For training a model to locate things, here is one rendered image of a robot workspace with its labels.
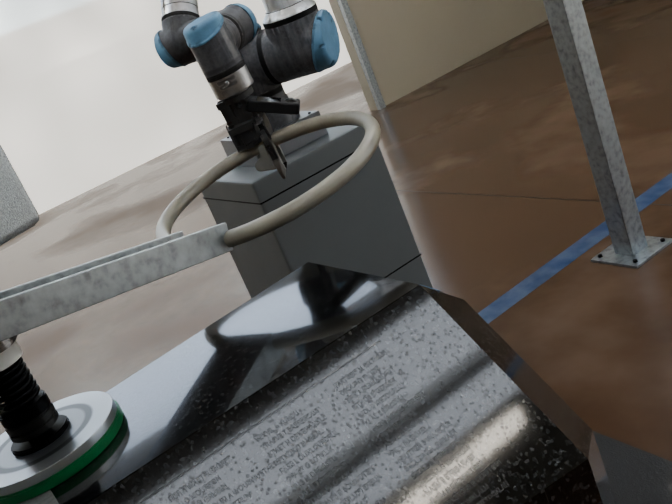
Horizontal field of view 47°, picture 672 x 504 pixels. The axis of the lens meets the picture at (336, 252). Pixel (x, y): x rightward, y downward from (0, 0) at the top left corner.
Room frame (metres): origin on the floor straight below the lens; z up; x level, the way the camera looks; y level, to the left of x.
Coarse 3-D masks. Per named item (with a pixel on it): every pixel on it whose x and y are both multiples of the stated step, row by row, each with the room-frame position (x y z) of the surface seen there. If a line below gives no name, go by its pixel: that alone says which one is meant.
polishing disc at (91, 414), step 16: (64, 400) 1.10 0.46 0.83; (80, 400) 1.07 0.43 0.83; (96, 400) 1.05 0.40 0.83; (112, 400) 1.03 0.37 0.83; (80, 416) 1.02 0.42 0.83; (96, 416) 0.99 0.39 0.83; (112, 416) 0.99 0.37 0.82; (80, 432) 0.97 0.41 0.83; (96, 432) 0.95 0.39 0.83; (0, 448) 1.02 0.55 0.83; (48, 448) 0.96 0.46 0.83; (64, 448) 0.94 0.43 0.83; (80, 448) 0.93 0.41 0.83; (0, 464) 0.97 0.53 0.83; (16, 464) 0.95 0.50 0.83; (32, 464) 0.93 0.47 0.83; (48, 464) 0.91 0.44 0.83; (64, 464) 0.91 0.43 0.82; (0, 480) 0.92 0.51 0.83; (16, 480) 0.90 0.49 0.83; (32, 480) 0.90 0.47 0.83; (0, 496) 0.90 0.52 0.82
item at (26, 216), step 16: (0, 160) 1.00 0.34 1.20; (0, 176) 0.99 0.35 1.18; (16, 176) 1.01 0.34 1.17; (0, 192) 0.98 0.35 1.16; (16, 192) 1.00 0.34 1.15; (0, 208) 0.97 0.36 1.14; (16, 208) 0.99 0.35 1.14; (32, 208) 1.01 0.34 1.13; (0, 224) 0.97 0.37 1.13; (16, 224) 0.98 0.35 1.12; (32, 224) 1.00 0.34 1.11; (0, 240) 0.96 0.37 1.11
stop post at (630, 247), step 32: (544, 0) 2.47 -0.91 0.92; (576, 0) 2.43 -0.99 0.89; (576, 32) 2.41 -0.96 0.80; (576, 64) 2.42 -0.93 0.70; (576, 96) 2.45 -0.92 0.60; (608, 128) 2.42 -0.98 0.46; (608, 160) 2.41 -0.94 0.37; (608, 192) 2.43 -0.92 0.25; (608, 224) 2.47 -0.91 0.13; (640, 224) 2.44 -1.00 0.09; (608, 256) 2.47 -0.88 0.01; (640, 256) 2.38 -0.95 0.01
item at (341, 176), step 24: (312, 120) 1.69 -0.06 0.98; (336, 120) 1.63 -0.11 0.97; (360, 120) 1.53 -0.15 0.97; (360, 144) 1.39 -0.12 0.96; (216, 168) 1.71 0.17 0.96; (360, 168) 1.34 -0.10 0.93; (192, 192) 1.66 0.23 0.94; (312, 192) 1.29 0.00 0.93; (168, 216) 1.56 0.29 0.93; (264, 216) 1.28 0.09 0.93; (288, 216) 1.27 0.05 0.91; (240, 240) 1.28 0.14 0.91
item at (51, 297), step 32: (224, 224) 1.31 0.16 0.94; (128, 256) 1.14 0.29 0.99; (160, 256) 1.18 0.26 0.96; (192, 256) 1.23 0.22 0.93; (32, 288) 1.02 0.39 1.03; (64, 288) 1.05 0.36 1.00; (96, 288) 1.08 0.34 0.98; (128, 288) 1.12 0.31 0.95; (0, 320) 0.97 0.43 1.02; (32, 320) 1.00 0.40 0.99
